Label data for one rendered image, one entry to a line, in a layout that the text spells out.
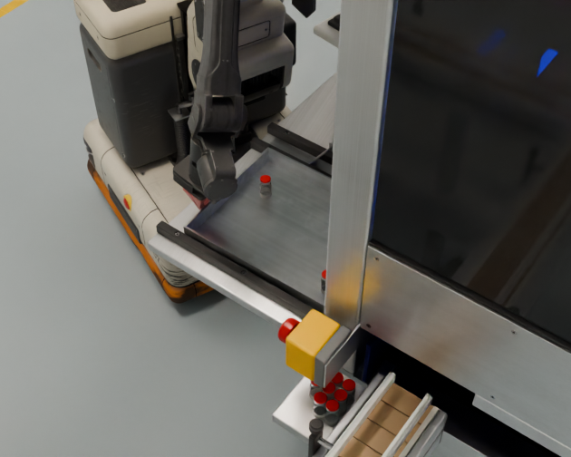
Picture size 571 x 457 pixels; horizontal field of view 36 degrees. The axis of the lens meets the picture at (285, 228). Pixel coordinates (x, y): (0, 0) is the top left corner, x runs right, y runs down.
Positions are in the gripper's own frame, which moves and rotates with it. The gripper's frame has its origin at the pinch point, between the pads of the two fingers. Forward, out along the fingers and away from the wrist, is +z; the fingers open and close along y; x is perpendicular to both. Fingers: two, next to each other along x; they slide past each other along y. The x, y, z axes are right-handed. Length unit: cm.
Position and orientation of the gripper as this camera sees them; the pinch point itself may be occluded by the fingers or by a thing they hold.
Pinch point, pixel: (202, 205)
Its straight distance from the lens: 164.5
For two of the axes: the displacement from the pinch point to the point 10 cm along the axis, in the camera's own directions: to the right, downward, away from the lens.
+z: -1.2, 5.8, 8.1
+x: 6.3, -5.8, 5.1
